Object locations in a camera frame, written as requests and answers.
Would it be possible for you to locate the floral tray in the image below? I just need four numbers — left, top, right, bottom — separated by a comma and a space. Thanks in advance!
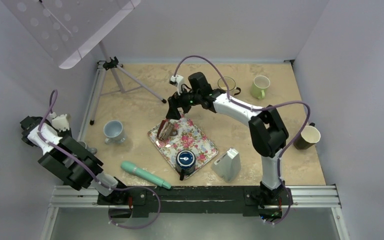
147, 114, 219, 180

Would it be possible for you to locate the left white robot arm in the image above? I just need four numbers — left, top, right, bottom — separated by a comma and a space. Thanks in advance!
20, 116, 129, 205

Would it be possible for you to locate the grey mug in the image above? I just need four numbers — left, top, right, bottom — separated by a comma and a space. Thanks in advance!
103, 120, 126, 145

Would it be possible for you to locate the purple cable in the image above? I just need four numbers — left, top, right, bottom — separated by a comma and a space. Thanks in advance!
173, 54, 312, 226
37, 89, 162, 230

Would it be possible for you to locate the silver wedge box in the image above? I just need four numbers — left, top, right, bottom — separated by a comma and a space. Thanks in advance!
211, 147, 241, 183

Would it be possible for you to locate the brown small mug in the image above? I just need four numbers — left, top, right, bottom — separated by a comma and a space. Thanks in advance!
156, 120, 178, 141

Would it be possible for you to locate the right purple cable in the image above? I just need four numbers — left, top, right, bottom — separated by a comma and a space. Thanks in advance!
173, 54, 312, 226

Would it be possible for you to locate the teal cylindrical bottle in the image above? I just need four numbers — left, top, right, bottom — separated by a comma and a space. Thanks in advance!
120, 161, 172, 190

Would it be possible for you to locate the perforated clear panel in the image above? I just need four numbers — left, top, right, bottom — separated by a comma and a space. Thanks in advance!
3, 0, 141, 69

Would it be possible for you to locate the light green mug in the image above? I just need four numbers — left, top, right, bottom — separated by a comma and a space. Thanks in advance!
250, 75, 271, 100

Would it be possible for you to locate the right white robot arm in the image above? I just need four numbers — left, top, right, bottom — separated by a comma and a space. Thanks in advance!
166, 72, 289, 205

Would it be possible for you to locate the cream mug black handle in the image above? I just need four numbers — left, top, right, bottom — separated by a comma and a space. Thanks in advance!
217, 76, 242, 96

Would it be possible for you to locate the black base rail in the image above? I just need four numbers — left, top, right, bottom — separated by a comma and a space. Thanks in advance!
97, 185, 293, 221

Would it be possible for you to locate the aluminium frame rail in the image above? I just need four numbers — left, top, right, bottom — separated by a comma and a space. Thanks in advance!
39, 185, 350, 240

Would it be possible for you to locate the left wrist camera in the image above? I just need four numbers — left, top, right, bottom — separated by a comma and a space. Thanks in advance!
50, 112, 71, 132

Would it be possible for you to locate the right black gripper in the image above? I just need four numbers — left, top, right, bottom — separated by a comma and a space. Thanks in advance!
166, 84, 201, 121

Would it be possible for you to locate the dark blue mug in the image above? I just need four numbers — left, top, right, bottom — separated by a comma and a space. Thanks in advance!
175, 149, 197, 181

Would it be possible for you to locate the silver tripod stand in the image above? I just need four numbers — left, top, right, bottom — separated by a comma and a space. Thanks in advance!
89, 40, 167, 126

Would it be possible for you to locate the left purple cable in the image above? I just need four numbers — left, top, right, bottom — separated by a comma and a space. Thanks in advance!
37, 89, 162, 230

